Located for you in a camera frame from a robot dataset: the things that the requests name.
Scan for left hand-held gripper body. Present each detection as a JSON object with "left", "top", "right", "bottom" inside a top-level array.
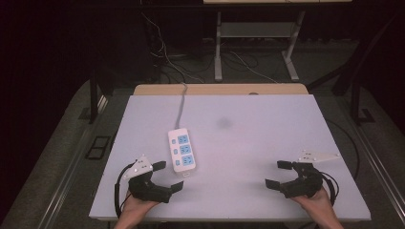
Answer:
[{"left": 123, "top": 155, "right": 173, "bottom": 204}]

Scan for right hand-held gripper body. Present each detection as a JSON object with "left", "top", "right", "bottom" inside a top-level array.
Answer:
[{"left": 279, "top": 150, "right": 341, "bottom": 199}]

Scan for person's left hand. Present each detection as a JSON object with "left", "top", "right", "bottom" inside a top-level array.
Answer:
[{"left": 121, "top": 190, "right": 160, "bottom": 219}]

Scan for person's right hand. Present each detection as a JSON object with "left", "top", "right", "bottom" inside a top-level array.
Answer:
[{"left": 290, "top": 186, "right": 334, "bottom": 218}]

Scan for white power strip blue sockets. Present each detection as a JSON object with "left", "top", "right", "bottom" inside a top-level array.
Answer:
[{"left": 167, "top": 127, "right": 198, "bottom": 174}]

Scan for black metal stand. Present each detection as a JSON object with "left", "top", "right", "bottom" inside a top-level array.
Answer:
[{"left": 349, "top": 74, "right": 377, "bottom": 126}]

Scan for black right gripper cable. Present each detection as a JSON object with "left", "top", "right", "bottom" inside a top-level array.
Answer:
[{"left": 319, "top": 171, "right": 340, "bottom": 206}]

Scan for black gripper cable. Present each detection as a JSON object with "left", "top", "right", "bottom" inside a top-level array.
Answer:
[
  {"left": 319, "top": 171, "right": 340, "bottom": 206},
  {"left": 114, "top": 162, "right": 137, "bottom": 219}
]

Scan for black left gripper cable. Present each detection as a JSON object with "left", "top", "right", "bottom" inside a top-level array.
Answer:
[{"left": 114, "top": 162, "right": 137, "bottom": 219}]

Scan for grey power strip cable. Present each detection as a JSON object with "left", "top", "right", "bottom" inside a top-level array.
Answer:
[{"left": 174, "top": 82, "right": 189, "bottom": 130}]

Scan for black rectangular floor frame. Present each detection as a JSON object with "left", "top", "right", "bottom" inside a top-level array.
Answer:
[{"left": 84, "top": 135, "right": 112, "bottom": 161}]

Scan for black floor cable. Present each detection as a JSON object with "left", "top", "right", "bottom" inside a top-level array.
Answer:
[{"left": 324, "top": 118, "right": 361, "bottom": 181}]

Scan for aluminium rail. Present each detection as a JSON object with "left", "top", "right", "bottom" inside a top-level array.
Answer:
[
  {"left": 37, "top": 94, "right": 110, "bottom": 229},
  {"left": 336, "top": 94, "right": 405, "bottom": 218}
]

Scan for white floor cable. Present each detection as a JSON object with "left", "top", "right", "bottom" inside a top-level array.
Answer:
[
  {"left": 140, "top": 11, "right": 205, "bottom": 85},
  {"left": 228, "top": 50, "right": 279, "bottom": 85}
]

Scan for white metal desk frame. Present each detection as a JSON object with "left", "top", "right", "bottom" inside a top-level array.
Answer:
[{"left": 213, "top": 10, "right": 306, "bottom": 83}]

